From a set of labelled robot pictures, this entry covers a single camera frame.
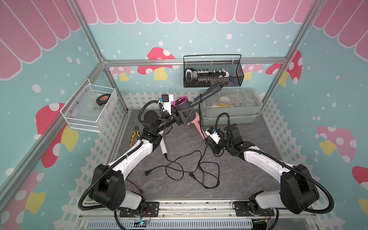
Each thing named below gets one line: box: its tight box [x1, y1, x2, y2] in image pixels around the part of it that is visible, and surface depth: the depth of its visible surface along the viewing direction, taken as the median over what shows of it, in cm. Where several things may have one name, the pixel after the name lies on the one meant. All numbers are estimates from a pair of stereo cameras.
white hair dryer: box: [158, 131, 168, 159], surface depth 96 cm
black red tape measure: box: [95, 93, 112, 106], surface depth 80 cm
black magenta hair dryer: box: [172, 82, 229, 123], surface depth 67 cm
